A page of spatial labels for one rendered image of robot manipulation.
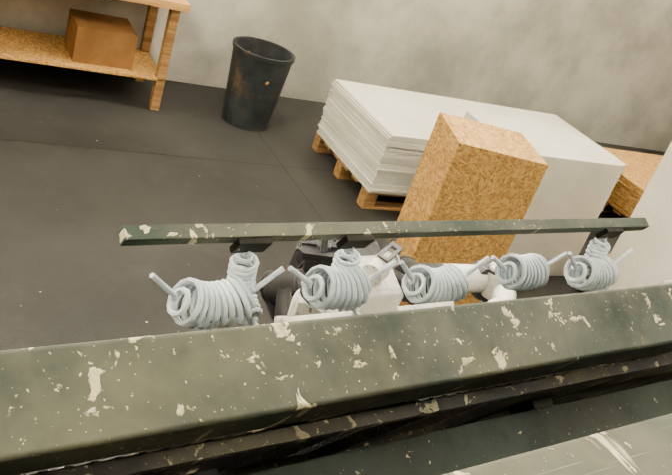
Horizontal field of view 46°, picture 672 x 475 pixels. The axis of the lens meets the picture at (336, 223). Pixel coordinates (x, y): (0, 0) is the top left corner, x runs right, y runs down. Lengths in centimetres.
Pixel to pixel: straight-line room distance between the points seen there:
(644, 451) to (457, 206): 369
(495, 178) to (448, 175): 25
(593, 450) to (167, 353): 49
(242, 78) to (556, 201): 263
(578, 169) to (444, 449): 452
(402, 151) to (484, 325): 474
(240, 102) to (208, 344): 574
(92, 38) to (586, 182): 375
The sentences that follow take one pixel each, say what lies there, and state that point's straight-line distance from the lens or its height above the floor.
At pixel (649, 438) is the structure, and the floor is 220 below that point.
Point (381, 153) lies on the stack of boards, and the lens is 576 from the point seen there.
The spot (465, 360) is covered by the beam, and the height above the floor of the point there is 190.
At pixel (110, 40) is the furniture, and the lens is 637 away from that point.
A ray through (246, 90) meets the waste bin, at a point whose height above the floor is 34.
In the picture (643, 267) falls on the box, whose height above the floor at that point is 89.
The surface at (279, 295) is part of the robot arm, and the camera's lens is 215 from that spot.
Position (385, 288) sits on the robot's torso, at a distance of 230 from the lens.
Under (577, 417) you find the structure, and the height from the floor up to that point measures 168.
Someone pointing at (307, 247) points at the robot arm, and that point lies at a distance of 184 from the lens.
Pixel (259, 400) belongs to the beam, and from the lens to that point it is 86.
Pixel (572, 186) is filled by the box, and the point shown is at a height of 75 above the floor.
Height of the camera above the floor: 245
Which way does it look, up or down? 26 degrees down
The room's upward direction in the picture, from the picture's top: 20 degrees clockwise
